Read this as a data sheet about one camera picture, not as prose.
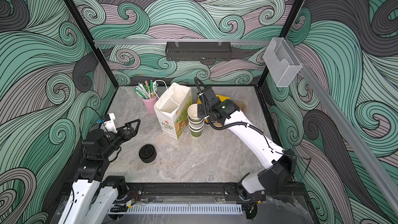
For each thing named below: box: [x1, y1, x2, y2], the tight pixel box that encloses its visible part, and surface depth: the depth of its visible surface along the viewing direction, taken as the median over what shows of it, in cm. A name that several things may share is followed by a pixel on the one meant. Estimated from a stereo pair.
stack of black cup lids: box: [138, 144, 158, 164], surface depth 83 cm
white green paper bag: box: [153, 81, 193, 140], surface depth 83 cm
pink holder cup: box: [140, 95, 159, 115], surface depth 97 cm
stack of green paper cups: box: [187, 103, 205, 138], surface depth 79 cm
